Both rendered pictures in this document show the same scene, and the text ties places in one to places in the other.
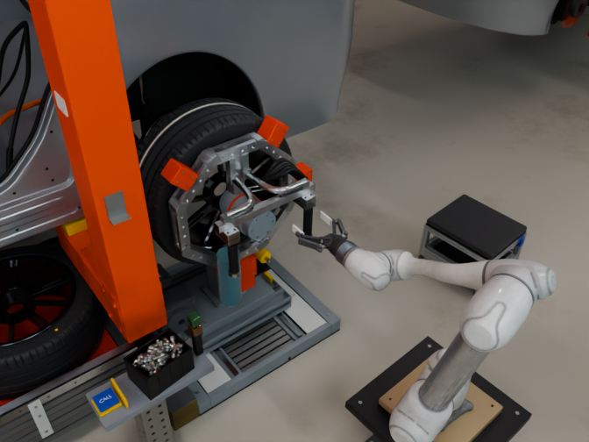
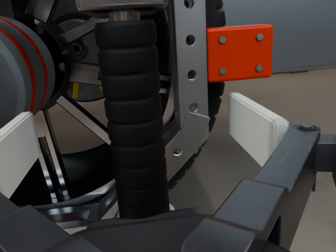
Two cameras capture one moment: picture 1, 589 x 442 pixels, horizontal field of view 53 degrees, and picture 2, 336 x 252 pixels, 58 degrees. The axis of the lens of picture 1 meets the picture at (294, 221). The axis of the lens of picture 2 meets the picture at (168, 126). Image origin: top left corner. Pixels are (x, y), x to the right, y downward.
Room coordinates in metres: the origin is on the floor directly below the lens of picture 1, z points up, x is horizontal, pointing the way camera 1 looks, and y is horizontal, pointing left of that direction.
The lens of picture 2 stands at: (1.61, -0.17, 0.89)
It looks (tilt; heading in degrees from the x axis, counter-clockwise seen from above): 18 degrees down; 32
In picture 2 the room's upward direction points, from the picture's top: 4 degrees counter-clockwise
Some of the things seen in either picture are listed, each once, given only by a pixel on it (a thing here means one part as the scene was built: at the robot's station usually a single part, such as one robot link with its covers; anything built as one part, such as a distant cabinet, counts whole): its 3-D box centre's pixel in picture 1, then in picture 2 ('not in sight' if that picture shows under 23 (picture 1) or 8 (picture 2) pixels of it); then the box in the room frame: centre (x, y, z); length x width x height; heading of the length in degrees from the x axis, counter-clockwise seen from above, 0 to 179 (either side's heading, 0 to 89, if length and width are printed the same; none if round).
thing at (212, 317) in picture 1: (221, 276); not in sight; (1.97, 0.33, 0.32); 0.40 x 0.30 x 0.28; 129
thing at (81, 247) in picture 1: (95, 240); not in sight; (1.77, 0.80, 0.69); 0.52 x 0.17 x 0.35; 39
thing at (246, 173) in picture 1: (275, 170); not in sight; (1.80, 0.07, 1.03); 0.19 x 0.18 x 0.11; 39
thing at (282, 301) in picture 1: (228, 302); not in sight; (1.99, 0.31, 0.13); 0.50 x 0.36 x 0.10; 129
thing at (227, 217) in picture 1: (230, 189); not in sight; (1.68, 0.23, 1.03); 0.19 x 0.18 x 0.11; 39
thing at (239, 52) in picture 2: (299, 175); (231, 52); (2.04, -0.01, 0.85); 0.09 x 0.08 x 0.07; 129
